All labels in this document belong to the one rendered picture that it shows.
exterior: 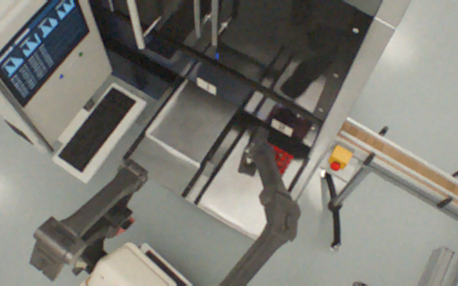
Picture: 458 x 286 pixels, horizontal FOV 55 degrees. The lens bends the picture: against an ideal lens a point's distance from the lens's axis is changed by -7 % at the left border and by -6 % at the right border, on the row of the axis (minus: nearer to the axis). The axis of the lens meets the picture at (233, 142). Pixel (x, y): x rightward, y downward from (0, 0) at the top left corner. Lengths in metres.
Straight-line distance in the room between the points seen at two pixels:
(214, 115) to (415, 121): 1.63
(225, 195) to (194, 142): 0.26
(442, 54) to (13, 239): 3.12
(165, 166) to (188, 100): 0.31
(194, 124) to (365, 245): 1.35
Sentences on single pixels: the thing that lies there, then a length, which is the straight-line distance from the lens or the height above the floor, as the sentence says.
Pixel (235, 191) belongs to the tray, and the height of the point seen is 0.88.
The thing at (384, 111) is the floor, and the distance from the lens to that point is 3.17.
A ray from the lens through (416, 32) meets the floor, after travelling 3.63.
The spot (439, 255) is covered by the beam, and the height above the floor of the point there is 0.55.
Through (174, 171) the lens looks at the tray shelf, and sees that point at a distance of 1.88.
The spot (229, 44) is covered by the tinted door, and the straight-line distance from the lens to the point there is 1.57.
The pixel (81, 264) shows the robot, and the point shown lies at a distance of 1.51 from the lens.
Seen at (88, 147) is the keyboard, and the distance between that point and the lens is 2.04.
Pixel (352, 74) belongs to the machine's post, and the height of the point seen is 1.55.
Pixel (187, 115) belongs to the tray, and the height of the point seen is 0.88.
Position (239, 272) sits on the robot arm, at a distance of 1.28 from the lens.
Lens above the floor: 2.65
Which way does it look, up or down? 67 degrees down
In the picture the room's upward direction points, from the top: 5 degrees clockwise
